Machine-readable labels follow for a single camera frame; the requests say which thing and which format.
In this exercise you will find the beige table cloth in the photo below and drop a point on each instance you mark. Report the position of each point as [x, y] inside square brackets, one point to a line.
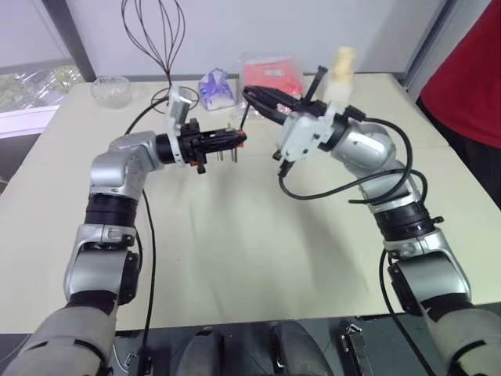
[250, 243]

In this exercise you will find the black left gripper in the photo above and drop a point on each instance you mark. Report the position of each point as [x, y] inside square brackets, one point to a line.
[193, 147]

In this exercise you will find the orange hex key holder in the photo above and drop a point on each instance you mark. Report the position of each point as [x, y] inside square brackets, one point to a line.
[242, 139]

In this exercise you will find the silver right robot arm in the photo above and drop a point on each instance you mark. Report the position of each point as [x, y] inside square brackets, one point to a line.
[368, 149]

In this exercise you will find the person in red shirt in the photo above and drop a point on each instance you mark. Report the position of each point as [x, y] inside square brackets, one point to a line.
[466, 70]

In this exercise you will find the black metal bracket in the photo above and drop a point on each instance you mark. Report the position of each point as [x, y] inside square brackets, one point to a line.
[354, 344]

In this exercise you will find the dark window frame post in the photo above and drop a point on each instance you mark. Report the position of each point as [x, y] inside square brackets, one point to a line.
[74, 39]

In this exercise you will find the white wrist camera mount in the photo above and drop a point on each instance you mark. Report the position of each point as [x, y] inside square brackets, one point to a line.
[305, 135]
[178, 107]

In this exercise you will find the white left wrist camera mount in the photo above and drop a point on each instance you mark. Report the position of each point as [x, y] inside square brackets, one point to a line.
[178, 107]

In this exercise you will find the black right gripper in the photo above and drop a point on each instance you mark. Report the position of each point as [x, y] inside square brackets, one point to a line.
[309, 107]

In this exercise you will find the black hex key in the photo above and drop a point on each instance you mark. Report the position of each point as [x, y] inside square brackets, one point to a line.
[245, 116]

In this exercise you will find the purple tissue pack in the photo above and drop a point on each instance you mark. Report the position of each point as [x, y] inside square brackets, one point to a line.
[214, 91]

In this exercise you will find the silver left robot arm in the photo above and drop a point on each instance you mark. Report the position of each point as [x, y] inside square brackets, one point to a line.
[117, 164]

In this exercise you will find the red packet in clear bag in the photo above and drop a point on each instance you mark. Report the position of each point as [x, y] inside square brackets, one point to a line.
[274, 74]

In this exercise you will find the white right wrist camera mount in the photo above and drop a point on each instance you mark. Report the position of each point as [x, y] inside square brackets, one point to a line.
[305, 135]

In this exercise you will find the dark rounded shape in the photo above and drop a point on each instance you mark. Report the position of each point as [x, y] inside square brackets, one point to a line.
[293, 348]
[206, 351]

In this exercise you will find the clear glass bowl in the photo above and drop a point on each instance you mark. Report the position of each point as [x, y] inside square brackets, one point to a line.
[111, 91]

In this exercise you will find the white bottle with cream top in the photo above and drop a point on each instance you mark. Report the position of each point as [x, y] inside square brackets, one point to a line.
[339, 88]

